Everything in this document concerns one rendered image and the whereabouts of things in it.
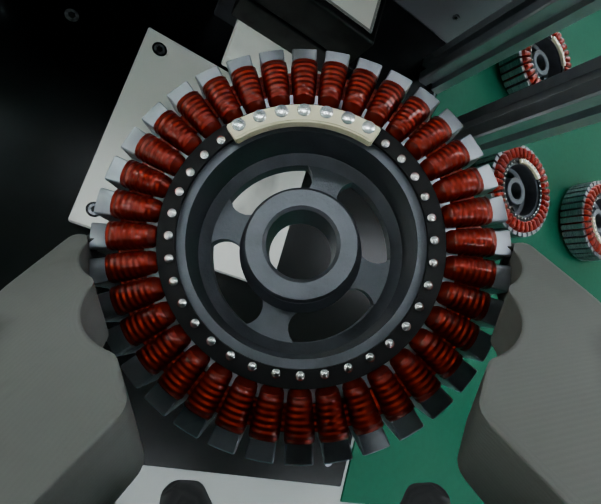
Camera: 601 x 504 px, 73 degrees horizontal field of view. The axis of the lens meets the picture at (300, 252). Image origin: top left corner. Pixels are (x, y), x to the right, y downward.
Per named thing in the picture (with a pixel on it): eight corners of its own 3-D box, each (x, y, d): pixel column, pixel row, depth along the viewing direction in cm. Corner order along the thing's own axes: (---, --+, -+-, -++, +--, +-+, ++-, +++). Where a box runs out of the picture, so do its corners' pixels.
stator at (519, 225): (511, 254, 52) (540, 253, 48) (455, 209, 47) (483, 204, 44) (532, 181, 55) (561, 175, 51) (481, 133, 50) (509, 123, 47)
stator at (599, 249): (583, 172, 61) (612, 166, 57) (607, 238, 63) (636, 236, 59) (547, 206, 56) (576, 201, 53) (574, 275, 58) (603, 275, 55)
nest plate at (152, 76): (265, 288, 33) (271, 288, 32) (68, 221, 27) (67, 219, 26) (313, 128, 36) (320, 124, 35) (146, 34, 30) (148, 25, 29)
